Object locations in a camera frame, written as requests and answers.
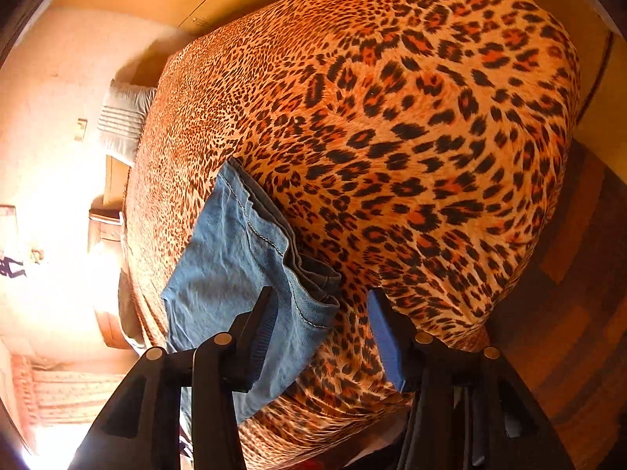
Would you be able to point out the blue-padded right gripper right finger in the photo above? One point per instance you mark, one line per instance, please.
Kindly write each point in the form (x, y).
(470, 410)

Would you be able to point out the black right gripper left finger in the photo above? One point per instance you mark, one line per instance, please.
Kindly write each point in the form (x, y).
(138, 428)

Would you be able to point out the blue denim jeans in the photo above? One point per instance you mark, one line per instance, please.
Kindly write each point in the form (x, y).
(242, 243)

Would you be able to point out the floral curtain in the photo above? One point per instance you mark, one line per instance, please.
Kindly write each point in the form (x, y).
(52, 393)

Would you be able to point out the wooden headboard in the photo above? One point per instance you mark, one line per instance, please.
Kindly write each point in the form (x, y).
(114, 308)

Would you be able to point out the yellow upholstered headboard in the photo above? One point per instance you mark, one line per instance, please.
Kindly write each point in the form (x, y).
(116, 176)

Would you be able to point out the leopard print bedspread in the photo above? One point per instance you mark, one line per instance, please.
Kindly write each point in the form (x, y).
(415, 145)

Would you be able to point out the grey striped pillow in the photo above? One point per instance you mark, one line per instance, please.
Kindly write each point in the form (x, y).
(122, 117)

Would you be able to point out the wall switch plate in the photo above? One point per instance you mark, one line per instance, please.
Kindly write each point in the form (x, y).
(80, 130)

